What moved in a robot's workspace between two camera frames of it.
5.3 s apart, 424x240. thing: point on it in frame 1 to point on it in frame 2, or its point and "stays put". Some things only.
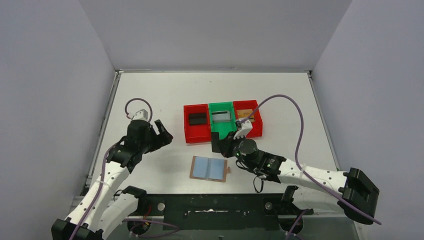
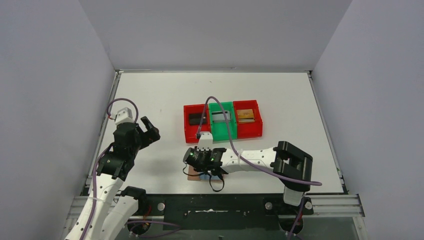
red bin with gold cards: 256,130 stays put
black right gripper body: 218,145 to 201,164
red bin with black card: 197,133 stays put
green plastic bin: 224,128 stays put
